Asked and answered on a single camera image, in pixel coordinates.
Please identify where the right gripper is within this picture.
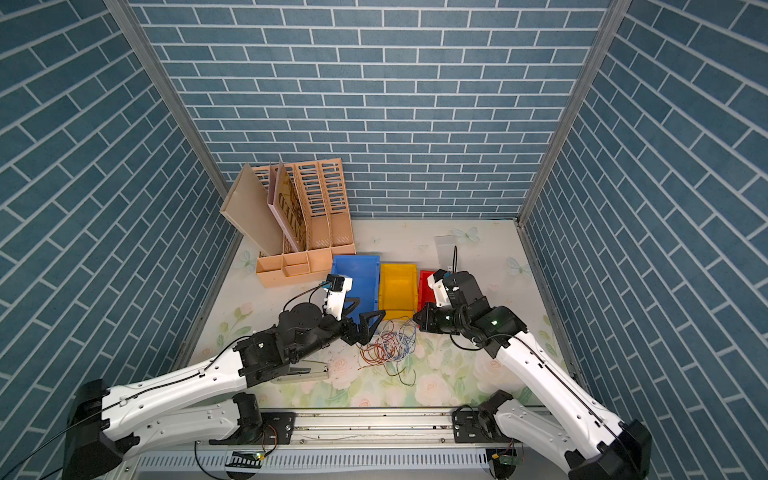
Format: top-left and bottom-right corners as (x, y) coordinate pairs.
(411, 301), (468, 334)

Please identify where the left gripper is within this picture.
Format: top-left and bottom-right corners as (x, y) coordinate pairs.
(289, 297), (385, 363)

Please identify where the coloured cable pile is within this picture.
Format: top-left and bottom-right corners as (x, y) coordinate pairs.
(358, 319), (421, 387)

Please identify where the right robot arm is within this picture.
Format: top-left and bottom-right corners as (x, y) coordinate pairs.
(413, 270), (652, 479)

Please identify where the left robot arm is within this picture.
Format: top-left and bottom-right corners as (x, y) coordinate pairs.
(62, 298), (385, 479)

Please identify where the red plastic bin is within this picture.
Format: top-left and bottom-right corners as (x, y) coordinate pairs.
(417, 270), (435, 311)

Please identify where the yellow plastic bin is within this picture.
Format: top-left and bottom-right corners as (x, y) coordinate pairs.
(378, 263), (418, 320)

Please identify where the blue plastic bin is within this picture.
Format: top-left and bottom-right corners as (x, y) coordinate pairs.
(331, 255), (380, 324)

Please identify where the black grey stapler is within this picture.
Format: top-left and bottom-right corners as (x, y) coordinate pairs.
(272, 360), (329, 384)

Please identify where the peach desk file organizer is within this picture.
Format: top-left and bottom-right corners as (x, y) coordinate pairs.
(256, 159), (356, 288)

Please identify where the pink framed printed board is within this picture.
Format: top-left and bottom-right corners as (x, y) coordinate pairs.
(267, 163), (307, 251)

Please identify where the beige folder board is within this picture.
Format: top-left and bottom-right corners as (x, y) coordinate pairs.
(220, 164), (283, 256)

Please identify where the small green circuit board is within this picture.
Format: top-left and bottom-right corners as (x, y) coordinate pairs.
(492, 453), (518, 469)

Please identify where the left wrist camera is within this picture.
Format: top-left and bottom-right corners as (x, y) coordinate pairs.
(324, 274), (353, 320)

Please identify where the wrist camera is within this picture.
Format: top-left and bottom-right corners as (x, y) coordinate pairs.
(324, 274), (353, 320)
(427, 269), (461, 307)

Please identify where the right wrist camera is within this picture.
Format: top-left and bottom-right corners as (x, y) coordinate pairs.
(427, 269), (461, 307)

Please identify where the aluminium mounting rail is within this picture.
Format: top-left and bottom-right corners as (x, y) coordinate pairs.
(104, 405), (637, 480)

